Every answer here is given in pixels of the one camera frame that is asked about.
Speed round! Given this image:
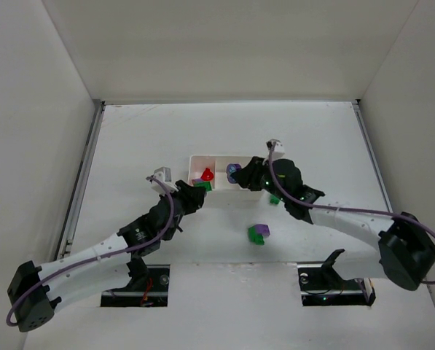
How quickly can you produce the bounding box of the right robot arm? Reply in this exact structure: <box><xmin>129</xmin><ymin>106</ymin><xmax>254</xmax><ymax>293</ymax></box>
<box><xmin>230</xmin><ymin>157</ymin><xmax>435</xmax><ymax>291</ymax></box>

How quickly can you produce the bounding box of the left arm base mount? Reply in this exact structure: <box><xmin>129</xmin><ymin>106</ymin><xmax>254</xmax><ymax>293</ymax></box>
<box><xmin>100</xmin><ymin>260</ymin><xmax>171</xmax><ymax>308</ymax></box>

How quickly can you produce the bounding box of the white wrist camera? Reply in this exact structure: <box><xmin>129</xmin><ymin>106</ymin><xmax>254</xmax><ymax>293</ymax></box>
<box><xmin>151</xmin><ymin>167</ymin><xmax>177</xmax><ymax>195</ymax></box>
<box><xmin>266</xmin><ymin>139</ymin><xmax>285</xmax><ymax>157</ymax></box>

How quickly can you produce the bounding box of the left aluminium rail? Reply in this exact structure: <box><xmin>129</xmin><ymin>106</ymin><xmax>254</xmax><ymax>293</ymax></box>
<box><xmin>52</xmin><ymin>99</ymin><xmax>105</xmax><ymax>260</ymax></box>

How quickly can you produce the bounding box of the purple round flower lego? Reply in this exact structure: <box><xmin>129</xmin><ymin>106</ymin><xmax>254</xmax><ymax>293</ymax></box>
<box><xmin>226</xmin><ymin>163</ymin><xmax>241</xmax><ymax>184</ymax></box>

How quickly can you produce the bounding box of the red arch lego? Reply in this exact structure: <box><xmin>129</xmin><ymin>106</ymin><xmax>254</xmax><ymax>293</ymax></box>
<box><xmin>200</xmin><ymin>168</ymin><xmax>214</xmax><ymax>182</ymax></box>

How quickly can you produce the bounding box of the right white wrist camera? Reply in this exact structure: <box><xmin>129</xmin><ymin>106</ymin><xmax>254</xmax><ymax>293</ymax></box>
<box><xmin>266</xmin><ymin>139</ymin><xmax>285</xmax><ymax>157</ymax></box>

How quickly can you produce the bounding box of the green lego plate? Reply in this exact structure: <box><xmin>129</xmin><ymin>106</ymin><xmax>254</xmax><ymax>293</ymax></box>
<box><xmin>193</xmin><ymin>181</ymin><xmax>213</xmax><ymax>192</ymax></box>

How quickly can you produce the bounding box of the white compartment tray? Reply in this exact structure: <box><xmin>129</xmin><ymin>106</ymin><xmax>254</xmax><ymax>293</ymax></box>
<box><xmin>188</xmin><ymin>155</ymin><xmax>263</xmax><ymax>206</ymax></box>

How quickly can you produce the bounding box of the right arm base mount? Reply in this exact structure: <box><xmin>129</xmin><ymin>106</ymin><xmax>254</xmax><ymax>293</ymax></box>
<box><xmin>297</xmin><ymin>249</ymin><xmax>376</xmax><ymax>307</ymax></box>

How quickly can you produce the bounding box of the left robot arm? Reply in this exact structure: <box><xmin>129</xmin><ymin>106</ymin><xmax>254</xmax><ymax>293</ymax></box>
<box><xmin>6</xmin><ymin>177</ymin><xmax>206</xmax><ymax>333</ymax></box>

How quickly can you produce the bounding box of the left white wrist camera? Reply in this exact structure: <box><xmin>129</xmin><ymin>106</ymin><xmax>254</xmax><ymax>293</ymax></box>
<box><xmin>151</xmin><ymin>167</ymin><xmax>177</xmax><ymax>195</ymax></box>

